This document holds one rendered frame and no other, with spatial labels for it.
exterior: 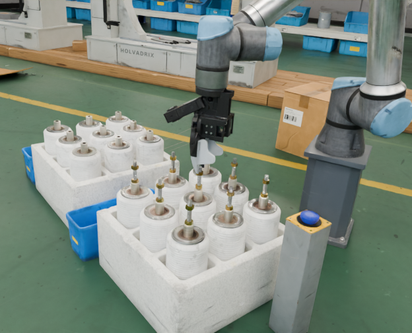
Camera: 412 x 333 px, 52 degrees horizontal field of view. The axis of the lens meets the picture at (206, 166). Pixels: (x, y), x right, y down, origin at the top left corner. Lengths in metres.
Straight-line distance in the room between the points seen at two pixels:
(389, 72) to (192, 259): 0.68
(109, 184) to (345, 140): 0.74
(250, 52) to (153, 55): 2.35
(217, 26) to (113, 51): 2.61
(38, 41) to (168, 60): 1.29
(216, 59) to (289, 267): 0.48
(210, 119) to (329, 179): 0.54
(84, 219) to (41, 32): 2.86
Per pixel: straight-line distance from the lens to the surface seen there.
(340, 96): 1.31
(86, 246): 1.27
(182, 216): 1.09
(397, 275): 1.42
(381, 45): 1.17
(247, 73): 2.95
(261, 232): 1.08
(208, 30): 0.92
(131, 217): 1.11
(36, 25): 4.10
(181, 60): 3.16
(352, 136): 1.35
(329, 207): 1.41
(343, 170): 1.35
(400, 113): 1.22
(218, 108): 0.96
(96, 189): 1.35
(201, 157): 1.00
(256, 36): 0.96
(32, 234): 1.46
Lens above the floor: 0.78
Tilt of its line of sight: 25 degrees down
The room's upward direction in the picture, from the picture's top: 4 degrees clockwise
